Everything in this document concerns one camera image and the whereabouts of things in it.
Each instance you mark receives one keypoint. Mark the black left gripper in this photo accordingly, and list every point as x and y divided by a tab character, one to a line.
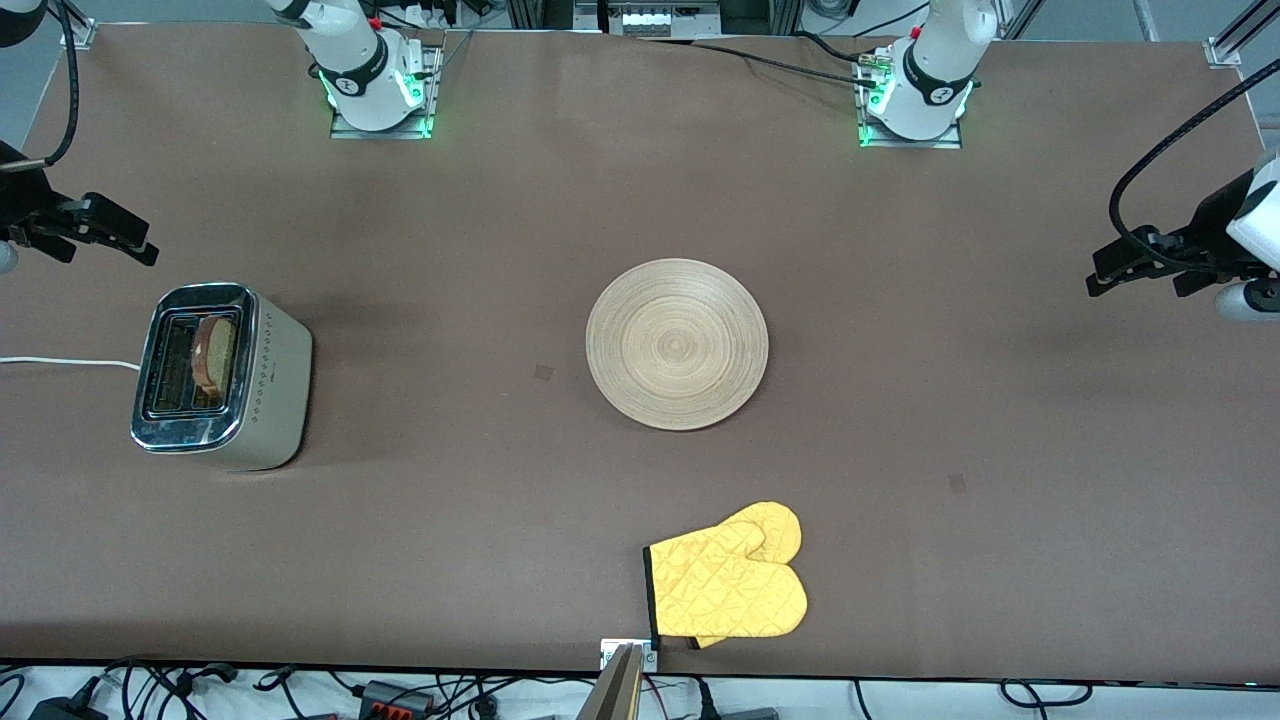
1207	232

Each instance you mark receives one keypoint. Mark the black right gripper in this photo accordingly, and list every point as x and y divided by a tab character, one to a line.
22	203

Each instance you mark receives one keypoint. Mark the brown bread slice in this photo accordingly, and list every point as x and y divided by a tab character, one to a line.
215	355

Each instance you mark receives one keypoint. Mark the round wooden plate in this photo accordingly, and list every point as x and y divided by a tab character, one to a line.
680	345

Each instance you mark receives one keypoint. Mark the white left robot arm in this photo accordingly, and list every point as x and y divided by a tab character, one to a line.
940	60

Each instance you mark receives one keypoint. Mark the silver two-slot toaster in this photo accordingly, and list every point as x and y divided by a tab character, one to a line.
270	390

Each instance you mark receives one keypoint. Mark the yellow quilted oven mitt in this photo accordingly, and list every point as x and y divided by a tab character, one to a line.
775	525
725	590

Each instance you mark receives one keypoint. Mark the black power adapter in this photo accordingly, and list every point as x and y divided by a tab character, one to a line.
65	710

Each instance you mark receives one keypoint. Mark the white power strip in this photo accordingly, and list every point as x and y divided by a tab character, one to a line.
655	22

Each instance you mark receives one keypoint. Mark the black orange connector block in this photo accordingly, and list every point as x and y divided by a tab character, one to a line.
395	698

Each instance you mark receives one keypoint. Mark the metal table corner bracket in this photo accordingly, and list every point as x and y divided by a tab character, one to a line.
78	35
1222	55

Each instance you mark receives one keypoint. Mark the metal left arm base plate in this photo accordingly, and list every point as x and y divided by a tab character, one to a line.
950	143

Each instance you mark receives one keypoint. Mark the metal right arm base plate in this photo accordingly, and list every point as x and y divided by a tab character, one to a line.
432	110

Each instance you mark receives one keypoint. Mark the small metal post bracket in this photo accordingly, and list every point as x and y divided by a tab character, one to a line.
608	652

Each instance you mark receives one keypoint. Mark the aluminium camera post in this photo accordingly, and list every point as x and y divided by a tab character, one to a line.
615	690

